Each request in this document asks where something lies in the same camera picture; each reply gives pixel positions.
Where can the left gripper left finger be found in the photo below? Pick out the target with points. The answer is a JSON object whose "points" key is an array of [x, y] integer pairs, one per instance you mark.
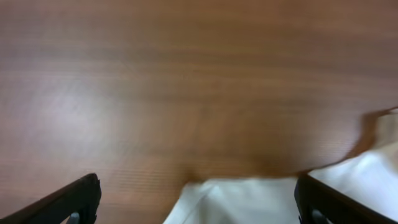
{"points": [[77, 201]]}

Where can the white and beige cloth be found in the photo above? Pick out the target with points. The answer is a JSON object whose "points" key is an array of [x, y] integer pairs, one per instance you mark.
{"points": [[369, 178]]}

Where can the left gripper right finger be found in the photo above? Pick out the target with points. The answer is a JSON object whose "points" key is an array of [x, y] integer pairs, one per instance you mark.
{"points": [[319, 203]]}

